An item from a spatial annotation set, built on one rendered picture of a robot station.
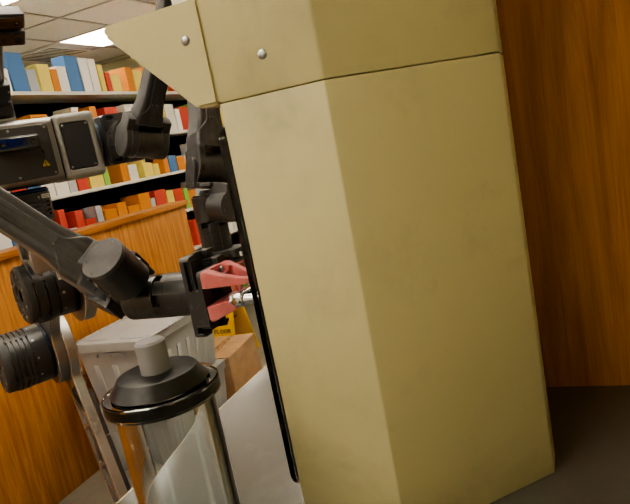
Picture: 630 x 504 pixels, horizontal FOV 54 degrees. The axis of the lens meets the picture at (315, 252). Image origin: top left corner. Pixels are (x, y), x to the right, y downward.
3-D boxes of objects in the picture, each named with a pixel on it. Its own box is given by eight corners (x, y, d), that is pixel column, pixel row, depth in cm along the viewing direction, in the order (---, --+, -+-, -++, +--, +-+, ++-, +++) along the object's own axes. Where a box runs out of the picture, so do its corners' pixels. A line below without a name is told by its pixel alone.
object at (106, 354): (227, 357, 328) (214, 298, 322) (160, 410, 273) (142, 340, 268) (162, 360, 344) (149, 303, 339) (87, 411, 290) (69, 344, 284)
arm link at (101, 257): (133, 258, 90) (97, 307, 87) (81, 211, 81) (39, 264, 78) (189, 280, 83) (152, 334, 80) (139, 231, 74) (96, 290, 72)
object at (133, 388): (232, 385, 60) (217, 321, 59) (172, 432, 52) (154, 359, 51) (159, 384, 64) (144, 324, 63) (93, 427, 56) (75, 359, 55)
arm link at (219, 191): (226, 161, 120) (185, 157, 115) (258, 155, 111) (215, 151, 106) (226, 223, 121) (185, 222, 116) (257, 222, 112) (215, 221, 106)
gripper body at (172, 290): (190, 257, 74) (140, 263, 77) (208, 338, 76) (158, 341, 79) (217, 245, 80) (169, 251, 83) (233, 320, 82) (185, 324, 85)
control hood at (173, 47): (331, 99, 89) (318, 28, 87) (218, 104, 60) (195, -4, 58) (261, 115, 94) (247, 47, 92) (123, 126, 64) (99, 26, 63)
